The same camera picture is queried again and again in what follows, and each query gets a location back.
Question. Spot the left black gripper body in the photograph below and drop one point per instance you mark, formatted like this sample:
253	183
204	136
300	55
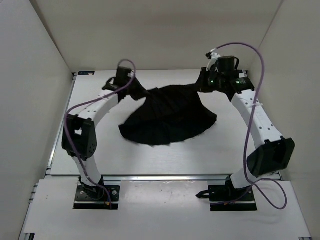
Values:
130	83

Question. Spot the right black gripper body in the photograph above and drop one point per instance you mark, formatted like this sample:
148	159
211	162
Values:
215	80

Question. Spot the black skirt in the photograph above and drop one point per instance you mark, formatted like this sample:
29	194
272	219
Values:
170	114

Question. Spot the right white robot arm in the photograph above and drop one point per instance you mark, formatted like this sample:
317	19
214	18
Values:
272	150

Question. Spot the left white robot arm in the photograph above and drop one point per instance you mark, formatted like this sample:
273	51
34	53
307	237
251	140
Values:
79	138

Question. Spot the left blue corner label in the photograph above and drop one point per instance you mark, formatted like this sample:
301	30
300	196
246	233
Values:
86	73

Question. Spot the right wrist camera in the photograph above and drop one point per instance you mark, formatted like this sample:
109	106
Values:
221	64

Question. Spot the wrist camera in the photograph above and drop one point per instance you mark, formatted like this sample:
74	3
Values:
124	76
221	64

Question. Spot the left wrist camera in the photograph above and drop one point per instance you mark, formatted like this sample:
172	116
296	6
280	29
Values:
124	76

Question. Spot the aluminium front rail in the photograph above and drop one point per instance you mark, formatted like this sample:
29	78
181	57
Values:
164	177

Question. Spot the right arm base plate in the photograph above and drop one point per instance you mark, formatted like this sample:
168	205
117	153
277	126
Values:
226	198

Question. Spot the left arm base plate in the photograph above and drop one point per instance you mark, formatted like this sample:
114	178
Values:
86	200

